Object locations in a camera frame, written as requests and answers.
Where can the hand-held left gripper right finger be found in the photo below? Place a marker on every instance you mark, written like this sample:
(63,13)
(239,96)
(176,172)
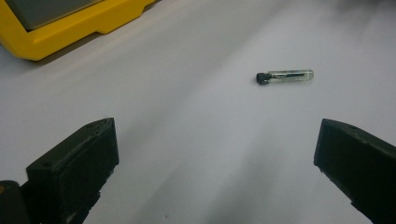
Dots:
(358,165)

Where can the small glass vial black cap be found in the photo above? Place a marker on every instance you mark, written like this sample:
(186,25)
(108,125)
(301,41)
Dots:
(289,76)

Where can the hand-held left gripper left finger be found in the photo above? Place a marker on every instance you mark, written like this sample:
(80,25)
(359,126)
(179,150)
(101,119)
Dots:
(71,168)

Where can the yellow black organizer cabinet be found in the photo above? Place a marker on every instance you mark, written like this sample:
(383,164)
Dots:
(46,45)

